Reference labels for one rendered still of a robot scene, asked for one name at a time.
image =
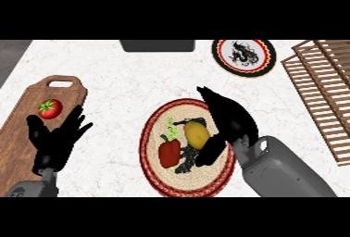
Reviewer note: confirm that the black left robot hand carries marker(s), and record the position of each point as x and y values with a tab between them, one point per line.
56	142

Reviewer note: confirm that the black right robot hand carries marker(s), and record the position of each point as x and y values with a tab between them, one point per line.
229	115

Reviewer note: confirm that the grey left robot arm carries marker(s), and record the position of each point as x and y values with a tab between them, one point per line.
36	186

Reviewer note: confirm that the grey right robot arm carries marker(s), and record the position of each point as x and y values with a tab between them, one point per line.
278	171

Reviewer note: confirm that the yellow lemon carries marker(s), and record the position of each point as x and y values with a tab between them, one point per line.
197	134

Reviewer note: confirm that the brown wooden tiered shelf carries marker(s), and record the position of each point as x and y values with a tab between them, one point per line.
321	92

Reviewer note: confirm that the round woven red-rimmed placemat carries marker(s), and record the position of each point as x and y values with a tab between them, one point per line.
182	179

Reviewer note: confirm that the brown wooden cutting board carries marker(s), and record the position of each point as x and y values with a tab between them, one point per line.
18	135

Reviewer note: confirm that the red tomato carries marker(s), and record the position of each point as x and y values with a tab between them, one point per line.
51	109

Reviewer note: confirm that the red bell pepper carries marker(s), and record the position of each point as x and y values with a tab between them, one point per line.
169	152

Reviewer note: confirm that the round plate with dragon print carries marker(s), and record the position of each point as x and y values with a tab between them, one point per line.
244	57

